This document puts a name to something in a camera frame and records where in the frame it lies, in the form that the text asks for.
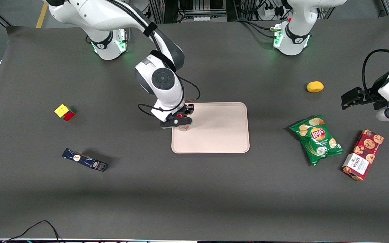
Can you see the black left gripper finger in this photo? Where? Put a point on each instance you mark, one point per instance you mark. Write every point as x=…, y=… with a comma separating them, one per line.
x=351, y=94
x=347, y=105

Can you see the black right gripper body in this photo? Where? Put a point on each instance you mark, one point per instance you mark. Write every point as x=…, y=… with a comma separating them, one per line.
x=188, y=109

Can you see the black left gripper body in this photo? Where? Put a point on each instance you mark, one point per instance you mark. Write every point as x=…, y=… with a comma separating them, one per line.
x=365, y=94

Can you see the red coke bottle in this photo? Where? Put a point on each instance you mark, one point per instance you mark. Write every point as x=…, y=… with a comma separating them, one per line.
x=183, y=128

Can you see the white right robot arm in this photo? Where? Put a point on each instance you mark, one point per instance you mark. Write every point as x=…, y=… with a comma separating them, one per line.
x=174, y=98

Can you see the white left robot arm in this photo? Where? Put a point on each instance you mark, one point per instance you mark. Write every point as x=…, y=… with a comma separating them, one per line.
x=290, y=45

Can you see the pale pink plastic tray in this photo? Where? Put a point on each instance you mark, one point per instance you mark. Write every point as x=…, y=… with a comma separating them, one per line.
x=214, y=131

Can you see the yellow lemon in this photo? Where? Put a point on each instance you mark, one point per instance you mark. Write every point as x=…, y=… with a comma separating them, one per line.
x=315, y=87

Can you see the green Lay's chips bag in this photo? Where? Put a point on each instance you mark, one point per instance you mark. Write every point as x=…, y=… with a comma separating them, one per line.
x=316, y=138

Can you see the red Walkers cookie box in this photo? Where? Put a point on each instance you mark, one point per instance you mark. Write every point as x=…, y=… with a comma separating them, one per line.
x=363, y=155

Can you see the dark grey table mat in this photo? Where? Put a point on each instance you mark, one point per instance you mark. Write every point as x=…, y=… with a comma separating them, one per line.
x=194, y=195

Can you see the dark blue snack box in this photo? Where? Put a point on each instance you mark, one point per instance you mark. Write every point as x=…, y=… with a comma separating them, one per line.
x=84, y=160

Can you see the colourful puzzle cube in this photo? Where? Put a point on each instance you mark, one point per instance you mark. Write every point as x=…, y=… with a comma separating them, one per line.
x=62, y=110

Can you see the white power strip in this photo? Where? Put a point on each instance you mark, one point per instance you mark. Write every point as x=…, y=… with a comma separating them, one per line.
x=270, y=11

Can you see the yellow floor tape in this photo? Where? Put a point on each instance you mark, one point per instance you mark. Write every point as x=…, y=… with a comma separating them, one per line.
x=41, y=17

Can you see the black equipment rack frame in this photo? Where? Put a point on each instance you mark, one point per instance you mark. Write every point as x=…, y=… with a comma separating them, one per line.
x=187, y=10

